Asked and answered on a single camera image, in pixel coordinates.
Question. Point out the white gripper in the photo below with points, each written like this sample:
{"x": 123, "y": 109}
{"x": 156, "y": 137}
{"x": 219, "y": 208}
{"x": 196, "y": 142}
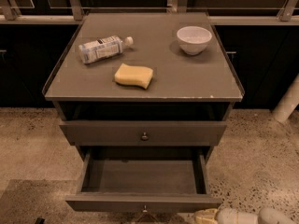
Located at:
{"x": 226, "y": 216}

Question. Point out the grey drawer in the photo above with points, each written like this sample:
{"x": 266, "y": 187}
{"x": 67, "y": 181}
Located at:
{"x": 148, "y": 179}
{"x": 143, "y": 133}

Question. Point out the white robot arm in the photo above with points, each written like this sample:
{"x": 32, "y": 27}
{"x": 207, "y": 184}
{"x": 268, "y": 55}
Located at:
{"x": 271, "y": 216}

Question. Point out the grey drawer cabinet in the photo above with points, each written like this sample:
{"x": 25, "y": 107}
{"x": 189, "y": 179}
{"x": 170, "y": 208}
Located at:
{"x": 201, "y": 87}

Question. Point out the yellow sponge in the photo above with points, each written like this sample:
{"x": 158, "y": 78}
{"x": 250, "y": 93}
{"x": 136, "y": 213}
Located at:
{"x": 133, "y": 75}

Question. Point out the white ceramic bowl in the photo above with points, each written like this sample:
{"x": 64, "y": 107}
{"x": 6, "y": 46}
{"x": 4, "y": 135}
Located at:
{"x": 193, "y": 39}

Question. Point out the clear plastic water bottle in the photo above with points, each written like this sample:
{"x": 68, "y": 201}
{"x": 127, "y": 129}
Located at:
{"x": 104, "y": 48}

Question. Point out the white cylindrical post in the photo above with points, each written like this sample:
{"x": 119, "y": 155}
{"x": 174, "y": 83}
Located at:
{"x": 288, "y": 102}

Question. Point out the metal railing frame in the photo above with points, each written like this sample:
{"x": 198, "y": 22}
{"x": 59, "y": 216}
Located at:
{"x": 220, "y": 12}

